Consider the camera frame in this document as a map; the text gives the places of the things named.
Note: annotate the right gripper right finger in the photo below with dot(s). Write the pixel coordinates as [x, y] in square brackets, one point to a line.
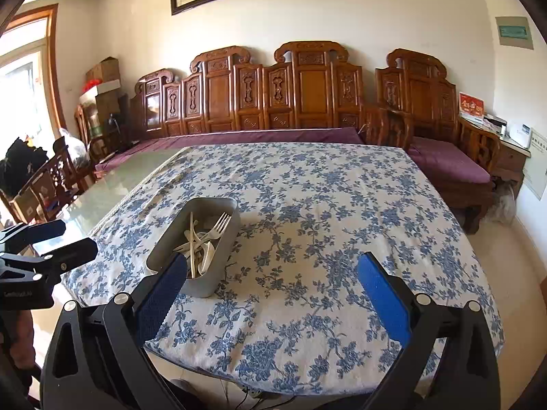
[412, 320]

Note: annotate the wall electrical panel box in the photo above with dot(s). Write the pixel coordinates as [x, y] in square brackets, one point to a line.
[514, 32]

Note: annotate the carved wooden armchair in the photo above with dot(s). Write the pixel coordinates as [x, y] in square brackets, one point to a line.
[415, 99]

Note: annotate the white router box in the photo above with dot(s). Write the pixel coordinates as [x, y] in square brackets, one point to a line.
[520, 134]

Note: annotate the red greeting card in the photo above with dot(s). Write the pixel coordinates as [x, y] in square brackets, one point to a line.
[471, 108]

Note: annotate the purple sofa cushion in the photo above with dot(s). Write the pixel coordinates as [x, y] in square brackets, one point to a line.
[346, 135]

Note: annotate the wooden side table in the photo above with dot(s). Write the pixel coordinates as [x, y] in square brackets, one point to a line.
[503, 161]

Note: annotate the grey metal rectangular tray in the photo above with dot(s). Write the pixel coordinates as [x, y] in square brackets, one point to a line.
[204, 233]

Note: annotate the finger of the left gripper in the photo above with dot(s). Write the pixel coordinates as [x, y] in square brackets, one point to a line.
[18, 237]
[68, 257]

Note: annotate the steel fork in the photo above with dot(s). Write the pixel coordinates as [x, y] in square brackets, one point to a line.
[217, 230]

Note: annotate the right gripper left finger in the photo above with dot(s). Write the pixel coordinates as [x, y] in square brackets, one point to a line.
[132, 319]

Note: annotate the stacked cardboard boxes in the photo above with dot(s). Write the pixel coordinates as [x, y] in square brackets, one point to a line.
[101, 91]

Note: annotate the dark wooden dining chair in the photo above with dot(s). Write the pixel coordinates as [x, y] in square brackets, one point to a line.
[50, 188]

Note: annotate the long carved wooden sofa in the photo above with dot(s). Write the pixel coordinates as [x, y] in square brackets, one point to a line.
[311, 85]

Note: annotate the purple armchair cushion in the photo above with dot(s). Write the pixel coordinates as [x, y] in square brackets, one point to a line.
[443, 161]

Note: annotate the black bag on chair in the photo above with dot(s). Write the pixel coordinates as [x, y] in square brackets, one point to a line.
[20, 163]

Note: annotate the white plastic soup spoon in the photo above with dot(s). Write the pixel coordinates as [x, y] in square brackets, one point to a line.
[209, 252]

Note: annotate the cream plastic chopstick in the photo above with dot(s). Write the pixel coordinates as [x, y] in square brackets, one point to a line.
[191, 241]

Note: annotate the blue floral tablecloth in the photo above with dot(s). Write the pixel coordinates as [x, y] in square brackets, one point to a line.
[289, 314]

